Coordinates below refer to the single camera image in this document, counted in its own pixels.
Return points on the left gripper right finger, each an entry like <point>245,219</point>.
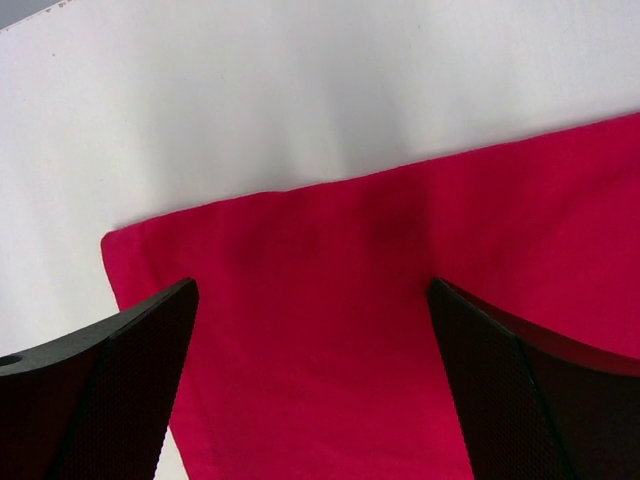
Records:
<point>533,403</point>

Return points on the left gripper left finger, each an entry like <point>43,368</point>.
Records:
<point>96,403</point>

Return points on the crimson red t shirt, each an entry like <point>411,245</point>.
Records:
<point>313,355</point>

